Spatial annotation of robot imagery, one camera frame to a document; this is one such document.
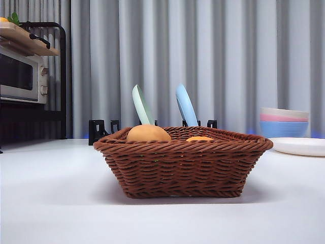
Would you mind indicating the brown potato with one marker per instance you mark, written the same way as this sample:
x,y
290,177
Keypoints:
x,y
148,133

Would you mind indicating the orange corn cob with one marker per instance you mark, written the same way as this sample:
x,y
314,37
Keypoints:
x,y
199,139

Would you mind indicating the brown wicker basket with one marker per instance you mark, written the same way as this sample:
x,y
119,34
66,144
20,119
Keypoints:
x,y
182,167

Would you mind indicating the pale green plate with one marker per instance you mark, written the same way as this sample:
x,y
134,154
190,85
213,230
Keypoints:
x,y
142,106

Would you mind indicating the light blue plate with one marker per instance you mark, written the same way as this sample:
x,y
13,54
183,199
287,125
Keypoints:
x,y
186,106

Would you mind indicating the black dish rack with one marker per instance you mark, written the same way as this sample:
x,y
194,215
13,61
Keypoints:
x,y
96,129

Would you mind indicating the grey pleated curtain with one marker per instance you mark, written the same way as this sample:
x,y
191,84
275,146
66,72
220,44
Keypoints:
x,y
152,50

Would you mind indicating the pink bowl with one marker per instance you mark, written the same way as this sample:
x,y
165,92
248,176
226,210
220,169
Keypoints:
x,y
284,118

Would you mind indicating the blue bowl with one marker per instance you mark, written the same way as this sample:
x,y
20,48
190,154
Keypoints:
x,y
284,129

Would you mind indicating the cream bowl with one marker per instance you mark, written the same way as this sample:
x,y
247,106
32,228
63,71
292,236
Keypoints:
x,y
284,111

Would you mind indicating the white plate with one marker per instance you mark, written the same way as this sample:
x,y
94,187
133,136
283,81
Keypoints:
x,y
299,146

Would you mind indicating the silver toaster oven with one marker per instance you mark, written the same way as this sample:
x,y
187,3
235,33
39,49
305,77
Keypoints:
x,y
20,76

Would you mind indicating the green leaf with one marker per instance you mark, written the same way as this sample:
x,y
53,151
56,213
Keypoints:
x,y
14,17

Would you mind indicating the orange fruit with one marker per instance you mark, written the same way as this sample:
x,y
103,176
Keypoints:
x,y
3,19

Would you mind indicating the black metal shelf frame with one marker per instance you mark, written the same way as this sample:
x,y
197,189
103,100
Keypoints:
x,y
63,76

